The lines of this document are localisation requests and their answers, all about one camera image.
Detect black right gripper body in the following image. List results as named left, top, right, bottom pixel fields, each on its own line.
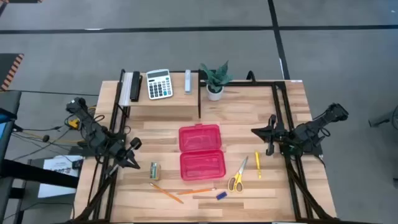
left=266, top=114, right=292, bottom=157

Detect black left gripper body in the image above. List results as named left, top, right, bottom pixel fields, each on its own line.
left=105, top=136, right=143, bottom=180

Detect crayon box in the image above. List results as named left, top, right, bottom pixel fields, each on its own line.
left=149, top=161, right=162, bottom=181

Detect yellow pen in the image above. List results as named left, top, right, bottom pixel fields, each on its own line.
left=254, top=151, right=262, bottom=180

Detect orange wooden pencil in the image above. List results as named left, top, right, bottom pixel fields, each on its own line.
left=177, top=187, right=217, bottom=196
left=149, top=182, right=184, bottom=205

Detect yellow handled scissors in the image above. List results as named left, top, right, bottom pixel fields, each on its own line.
left=227, top=156, right=249, bottom=194

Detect red translucent pencil box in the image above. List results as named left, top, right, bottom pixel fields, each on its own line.
left=178, top=123, right=227, bottom=182

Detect white plastic strip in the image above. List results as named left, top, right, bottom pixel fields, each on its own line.
left=119, top=72, right=134, bottom=107

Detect white printed paper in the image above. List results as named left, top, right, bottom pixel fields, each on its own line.
left=37, top=154, right=82, bottom=198

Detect black hole punch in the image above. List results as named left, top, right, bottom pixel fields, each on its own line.
left=129, top=71, right=143, bottom=103

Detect potted plant white pot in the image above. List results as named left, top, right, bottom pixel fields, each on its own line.
left=200, top=60, right=234, bottom=102

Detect white desk calculator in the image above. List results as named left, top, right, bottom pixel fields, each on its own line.
left=146, top=68, right=174, bottom=100

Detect grey stapler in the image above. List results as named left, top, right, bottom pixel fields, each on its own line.
left=184, top=69, right=193, bottom=95

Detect grey stand leg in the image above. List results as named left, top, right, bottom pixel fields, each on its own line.
left=368, top=105, right=398, bottom=130

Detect dark side desk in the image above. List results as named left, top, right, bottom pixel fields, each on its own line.
left=0, top=90, right=80, bottom=224

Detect hazard striped floor mat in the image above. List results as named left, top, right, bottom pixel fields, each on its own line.
left=0, top=53, right=25, bottom=91

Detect black metal table frame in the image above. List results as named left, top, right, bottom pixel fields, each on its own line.
left=71, top=68, right=340, bottom=224

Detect black cable with plug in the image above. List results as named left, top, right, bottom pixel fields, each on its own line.
left=12, top=124, right=74, bottom=161

